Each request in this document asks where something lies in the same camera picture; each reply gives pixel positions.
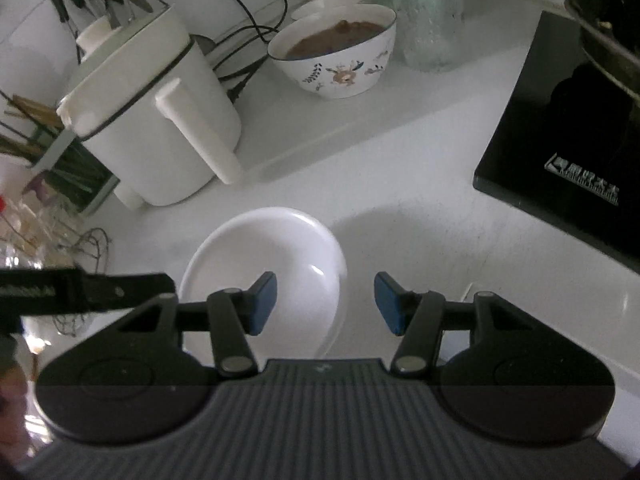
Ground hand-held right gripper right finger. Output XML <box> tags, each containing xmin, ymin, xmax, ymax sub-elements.
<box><xmin>374</xmin><ymin>271</ymin><xmax>535</xmax><ymax>377</ymax></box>

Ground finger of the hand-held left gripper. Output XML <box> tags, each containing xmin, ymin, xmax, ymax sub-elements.
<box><xmin>81</xmin><ymin>272</ymin><xmax>177</xmax><ymax>314</ymax></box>

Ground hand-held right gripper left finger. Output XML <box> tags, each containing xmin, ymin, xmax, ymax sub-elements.
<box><xmin>117</xmin><ymin>271</ymin><xmax>278</xmax><ymax>377</ymax></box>

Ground white small bowl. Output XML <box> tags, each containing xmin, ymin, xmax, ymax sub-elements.
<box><xmin>177</xmin><ymin>206</ymin><xmax>349</xmax><ymax>361</ymax></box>

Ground clear glass cup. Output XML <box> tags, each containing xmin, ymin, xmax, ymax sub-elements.
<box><xmin>0</xmin><ymin>200</ymin><xmax>78</xmax><ymax>273</ymax></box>

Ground green and white utensil holder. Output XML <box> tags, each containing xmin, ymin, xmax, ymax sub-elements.
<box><xmin>27</xmin><ymin>132</ymin><xmax>121</xmax><ymax>217</ymax></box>

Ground white electric cooking pot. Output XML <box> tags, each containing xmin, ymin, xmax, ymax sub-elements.
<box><xmin>56</xmin><ymin>4</ymin><xmax>244</xmax><ymax>210</ymax></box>

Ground black induction cooker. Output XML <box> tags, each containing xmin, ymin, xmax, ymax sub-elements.
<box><xmin>472</xmin><ymin>10</ymin><xmax>640</xmax><ymax>277</ymax></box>

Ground floral ceramic bowl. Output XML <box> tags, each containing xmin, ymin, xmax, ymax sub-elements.
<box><xmin>266</xmin><ymin>3</ymin><xmax>399</xmax><ymax>100</ymax></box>

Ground green glass pitcher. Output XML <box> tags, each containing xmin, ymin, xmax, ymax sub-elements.
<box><xmin>357</xmin><ymin>0</ymin><xmax>482</xmax><ymax>72</ymax></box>

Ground small white dish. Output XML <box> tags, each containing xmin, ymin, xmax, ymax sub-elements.
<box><xmin>291</xmin><ymin>0</ymin><xmax>367</xmax><ymax>22</ymax></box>

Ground dark wok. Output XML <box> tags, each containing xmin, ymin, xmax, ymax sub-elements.
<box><xmin>550</xmin><ymin>0</ymin><xmax>640</xmax><ymax>107</ymax></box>

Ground wire cup holder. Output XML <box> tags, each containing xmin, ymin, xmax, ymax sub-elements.
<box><xmin>0</xmin><ymin>195</ymin><xmax>112</xmax><ymax>337</ymax></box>

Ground black power cable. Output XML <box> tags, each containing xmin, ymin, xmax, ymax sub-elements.
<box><xmin>206</xmin><ymin>0</ymin><xmax>292</xmax><ymax>103</ymax></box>

